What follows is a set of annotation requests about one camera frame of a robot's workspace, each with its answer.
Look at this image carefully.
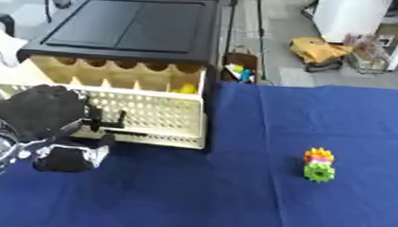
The yellow toy in drawer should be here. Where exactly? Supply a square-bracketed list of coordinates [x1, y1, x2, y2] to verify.
[171, 83, 200, 95]

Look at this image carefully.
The black tripod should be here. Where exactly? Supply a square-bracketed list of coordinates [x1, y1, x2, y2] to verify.
[221, 0, 282, 88]

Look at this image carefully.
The yellow bag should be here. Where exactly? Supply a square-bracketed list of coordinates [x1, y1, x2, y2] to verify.
[286, 36, 355, 75]

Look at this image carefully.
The pale compartment drawer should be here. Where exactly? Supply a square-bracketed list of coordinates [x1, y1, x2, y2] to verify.
[0, 53, 211, 150]

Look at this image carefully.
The wire basket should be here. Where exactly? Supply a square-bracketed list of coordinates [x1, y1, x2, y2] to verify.
[340, 33, 395, 76]

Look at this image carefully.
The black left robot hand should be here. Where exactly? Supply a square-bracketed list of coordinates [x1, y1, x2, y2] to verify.
[0, 82, 119, 176]

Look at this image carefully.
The colourful stacked gear toy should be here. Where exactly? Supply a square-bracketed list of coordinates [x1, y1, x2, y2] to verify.
[300, 146, 339, 185]

